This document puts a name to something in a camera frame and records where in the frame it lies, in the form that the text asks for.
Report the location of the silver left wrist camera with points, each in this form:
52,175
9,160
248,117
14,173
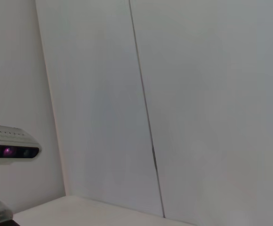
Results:
11,143

